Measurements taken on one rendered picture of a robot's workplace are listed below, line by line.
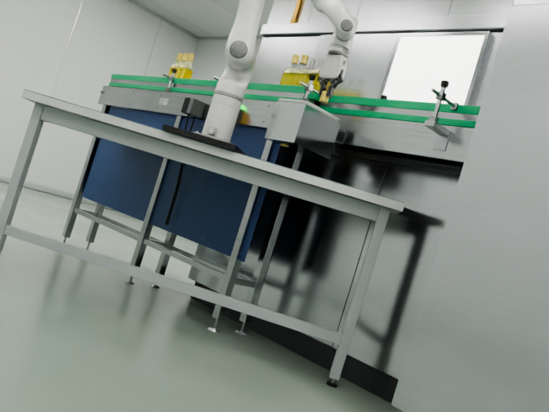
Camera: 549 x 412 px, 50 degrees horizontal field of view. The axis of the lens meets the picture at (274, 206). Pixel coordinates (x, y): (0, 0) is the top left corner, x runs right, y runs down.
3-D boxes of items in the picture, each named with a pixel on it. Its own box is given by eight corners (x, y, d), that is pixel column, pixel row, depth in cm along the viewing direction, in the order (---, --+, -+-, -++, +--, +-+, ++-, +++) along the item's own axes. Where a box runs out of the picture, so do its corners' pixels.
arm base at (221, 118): (229, 143, 229) (243, 98, 229) (185, 131, 233) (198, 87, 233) (242, 151, 247) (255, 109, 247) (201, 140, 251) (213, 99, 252)
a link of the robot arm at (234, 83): (212, 91, 234) (229, 33, 235) (217, 100, 253) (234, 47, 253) (240, 100, 234) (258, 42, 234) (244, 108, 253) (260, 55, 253)
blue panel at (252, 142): (298, 180, 269) (310, 143, 269) (272, 169, 256) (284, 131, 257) (126, 141, 382) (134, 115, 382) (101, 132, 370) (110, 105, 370)
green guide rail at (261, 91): (302, 105, 254) (308, 87, 254) (301, 104, 254) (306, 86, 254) (109, 86, 379) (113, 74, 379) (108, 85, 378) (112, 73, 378)
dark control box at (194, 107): (201, 119, 297) (206, 103, 298) (189, 114, 292) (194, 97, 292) (192, 118, 303) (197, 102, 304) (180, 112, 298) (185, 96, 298)
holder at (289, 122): (337, 163, 242) (348, 127, 242) (294, 142, 223) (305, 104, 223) (307, 157, 254) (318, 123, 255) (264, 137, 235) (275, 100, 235)
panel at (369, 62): (468, 117, 230) (493, 34, 231) (464, 114, 228) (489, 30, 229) (304, 101, 294) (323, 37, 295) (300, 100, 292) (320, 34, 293)
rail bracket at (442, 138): (447, 152, 210) (465, 92, 211) (424, 137, 199) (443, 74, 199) (435, 150, 214) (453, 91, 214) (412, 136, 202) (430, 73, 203)
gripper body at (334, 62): (353, 57, 239) (345, 83, 238) (333, 57, 246) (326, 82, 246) (341, 50, 233) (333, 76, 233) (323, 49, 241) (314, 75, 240)
